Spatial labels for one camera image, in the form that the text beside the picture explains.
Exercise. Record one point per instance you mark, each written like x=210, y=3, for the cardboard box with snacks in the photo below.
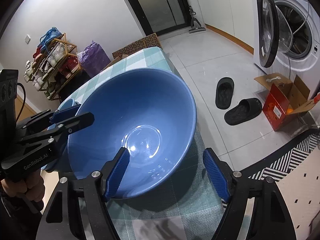
x=117, y=59

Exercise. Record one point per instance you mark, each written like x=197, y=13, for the white wall switch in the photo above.
x=27, y=39

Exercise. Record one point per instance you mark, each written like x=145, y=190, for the dark blue bowl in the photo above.
x=152, y=113

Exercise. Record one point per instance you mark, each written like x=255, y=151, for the black framed glass door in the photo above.
x=161, y=16

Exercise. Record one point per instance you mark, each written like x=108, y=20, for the purple plastic bag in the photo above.
x=93, y=59

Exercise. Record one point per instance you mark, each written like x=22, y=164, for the black slipper near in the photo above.
x=246, y=110

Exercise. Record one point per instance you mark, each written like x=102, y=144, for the patterned brown doormat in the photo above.
x=143, y=43

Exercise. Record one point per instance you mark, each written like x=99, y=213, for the upright vacuum cleaner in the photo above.
x=195, y=24

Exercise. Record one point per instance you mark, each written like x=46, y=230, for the light blue bowl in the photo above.
x=61, y=164

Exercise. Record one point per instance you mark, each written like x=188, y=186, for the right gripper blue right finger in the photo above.
x=219, y=174

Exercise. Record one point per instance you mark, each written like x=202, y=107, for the black white patterned rug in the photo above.
x=295, y=168

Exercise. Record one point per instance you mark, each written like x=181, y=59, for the black slipper far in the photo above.
x=224, y=93

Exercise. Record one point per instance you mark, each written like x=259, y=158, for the white washing machine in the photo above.
x=286, y=40

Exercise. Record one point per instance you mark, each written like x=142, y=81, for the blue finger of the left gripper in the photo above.
x=65, y=111

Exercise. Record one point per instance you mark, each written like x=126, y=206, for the wooden door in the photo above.
x=27, y=111

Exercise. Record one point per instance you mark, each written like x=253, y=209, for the white kitchen base cabinets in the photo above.
x=232, y=19

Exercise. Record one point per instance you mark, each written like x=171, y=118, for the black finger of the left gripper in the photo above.
x=74, y=124

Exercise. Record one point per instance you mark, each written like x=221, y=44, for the wooden shoe rack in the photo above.
x=55, y=64

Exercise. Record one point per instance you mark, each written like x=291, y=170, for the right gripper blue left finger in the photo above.
x=114, y=171

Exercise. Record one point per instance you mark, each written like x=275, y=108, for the person's left hand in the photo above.
x=33, y=187

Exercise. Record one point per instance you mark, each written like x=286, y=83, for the cardboard box orange red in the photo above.
x=286, y=99

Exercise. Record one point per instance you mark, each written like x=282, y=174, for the teal plaid tablecloth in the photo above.
x=184, y=206

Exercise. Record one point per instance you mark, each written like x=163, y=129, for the black slipper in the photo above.
x=224, y=93
x=246, y=110

